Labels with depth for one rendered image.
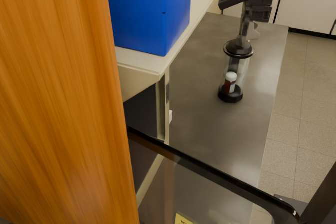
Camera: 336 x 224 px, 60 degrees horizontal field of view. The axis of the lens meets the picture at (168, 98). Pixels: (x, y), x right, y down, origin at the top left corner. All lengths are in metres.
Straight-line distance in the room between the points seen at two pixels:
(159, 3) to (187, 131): 0.75
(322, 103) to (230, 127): 1.86
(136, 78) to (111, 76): 0.08
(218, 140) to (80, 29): 0.83
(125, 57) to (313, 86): 2.71
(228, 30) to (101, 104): 1.40
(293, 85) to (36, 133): 2.68
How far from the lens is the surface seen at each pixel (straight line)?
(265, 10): 0.99
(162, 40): 0.37
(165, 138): 0.92
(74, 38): 0.27
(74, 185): 0.51
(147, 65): 0.37
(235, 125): 1.10
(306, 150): 2.41
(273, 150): 2.32
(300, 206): 2.10
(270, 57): 1.48
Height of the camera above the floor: 1.72
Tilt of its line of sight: 42 degrees down
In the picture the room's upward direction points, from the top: straight up
